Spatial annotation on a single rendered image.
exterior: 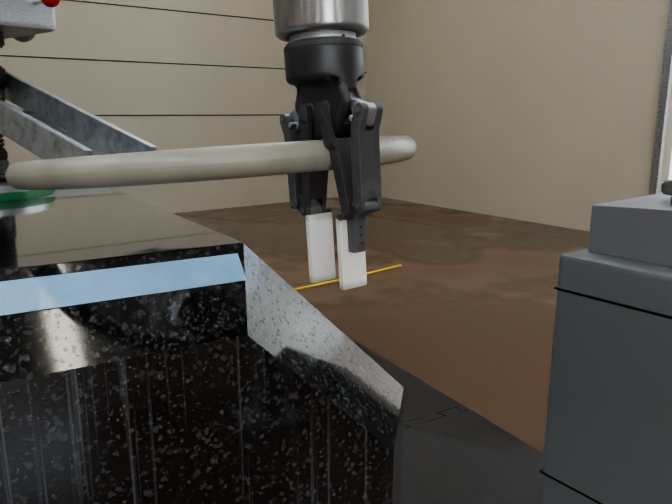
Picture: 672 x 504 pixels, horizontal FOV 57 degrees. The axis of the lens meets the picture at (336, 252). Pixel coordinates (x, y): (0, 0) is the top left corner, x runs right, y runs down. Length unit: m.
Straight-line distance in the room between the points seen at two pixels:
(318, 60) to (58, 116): 0.72
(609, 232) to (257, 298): 0.60
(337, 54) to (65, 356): 0.39
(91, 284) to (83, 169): 0.15
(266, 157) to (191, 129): 6.13
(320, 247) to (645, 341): 0.57
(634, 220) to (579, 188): 4.86
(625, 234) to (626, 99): 4.66
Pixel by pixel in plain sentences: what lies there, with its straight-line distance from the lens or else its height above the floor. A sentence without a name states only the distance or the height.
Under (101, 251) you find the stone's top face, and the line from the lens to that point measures 0.76.
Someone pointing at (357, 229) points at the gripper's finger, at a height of 0.92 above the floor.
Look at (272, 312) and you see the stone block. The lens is 0.76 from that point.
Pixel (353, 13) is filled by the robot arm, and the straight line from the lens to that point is 0.59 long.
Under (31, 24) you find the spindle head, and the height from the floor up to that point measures 1.18.
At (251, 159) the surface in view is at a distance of 0.57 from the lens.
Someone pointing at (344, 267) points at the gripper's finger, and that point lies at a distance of 0.59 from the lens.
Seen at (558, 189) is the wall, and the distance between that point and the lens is 6.04.
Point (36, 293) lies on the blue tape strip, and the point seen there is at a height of 0.85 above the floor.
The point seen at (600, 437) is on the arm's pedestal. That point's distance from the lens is 1.13.
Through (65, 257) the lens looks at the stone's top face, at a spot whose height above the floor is 0.87.
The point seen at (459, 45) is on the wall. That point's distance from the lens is 6.84.
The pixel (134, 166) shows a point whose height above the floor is 0.98.
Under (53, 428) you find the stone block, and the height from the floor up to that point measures 0.73.
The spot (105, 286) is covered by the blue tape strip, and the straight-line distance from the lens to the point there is 0.71.
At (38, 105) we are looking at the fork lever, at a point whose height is 1.04.
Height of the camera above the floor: 1.03
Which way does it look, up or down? 13 degrees down
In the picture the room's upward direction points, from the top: straight up
